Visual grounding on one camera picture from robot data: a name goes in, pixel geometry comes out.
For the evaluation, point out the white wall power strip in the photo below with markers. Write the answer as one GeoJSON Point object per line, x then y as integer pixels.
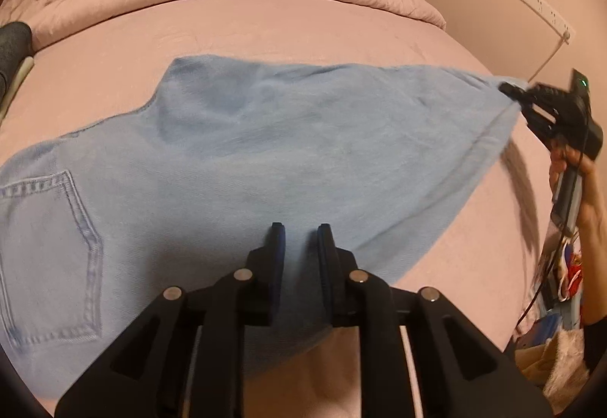
{"type": "Point", "coordinates": [540, 5]}

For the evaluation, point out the person's right forearm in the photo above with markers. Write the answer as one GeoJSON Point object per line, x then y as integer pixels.
{"type": "Point", "coordinates": [590, 266]}

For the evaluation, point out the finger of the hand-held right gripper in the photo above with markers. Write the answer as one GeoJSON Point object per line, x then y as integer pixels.
{"type": "Point", "coordinates": [526, 94]}
{"type": "Point", "coordinates": [536, 121]}

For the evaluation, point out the light blue denim pants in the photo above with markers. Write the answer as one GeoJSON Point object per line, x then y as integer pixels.
{"type": "Point", "coordinates": [246, 152]}

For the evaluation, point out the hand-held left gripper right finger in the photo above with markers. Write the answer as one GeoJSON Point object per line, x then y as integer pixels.
{"type": "Point", "coordinates": [323, 252]}

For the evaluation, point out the beige fluffy cloth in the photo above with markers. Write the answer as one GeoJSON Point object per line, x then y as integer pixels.
{"type": "Point", "coordinates": [564, 356]}

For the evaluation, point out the person's right hand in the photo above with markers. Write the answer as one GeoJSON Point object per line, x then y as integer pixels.
{"type": "Point", "coordinates": [582, 165]}

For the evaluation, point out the light green folded cloth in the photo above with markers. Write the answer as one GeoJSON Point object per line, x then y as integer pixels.
{"type": "Point", "coordinates": [16, 76]}

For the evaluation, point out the dark blue folded pants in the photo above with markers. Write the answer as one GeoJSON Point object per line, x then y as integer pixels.
{"type": "Point", "coordinates": [12, 48]}

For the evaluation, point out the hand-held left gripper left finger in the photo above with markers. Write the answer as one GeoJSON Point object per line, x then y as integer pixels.
{"type": "Point", "coordinates": [280, 252]}

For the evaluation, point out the blue box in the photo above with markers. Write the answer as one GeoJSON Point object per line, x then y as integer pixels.
{"type": "Point", "coordinates": [540, 328]}

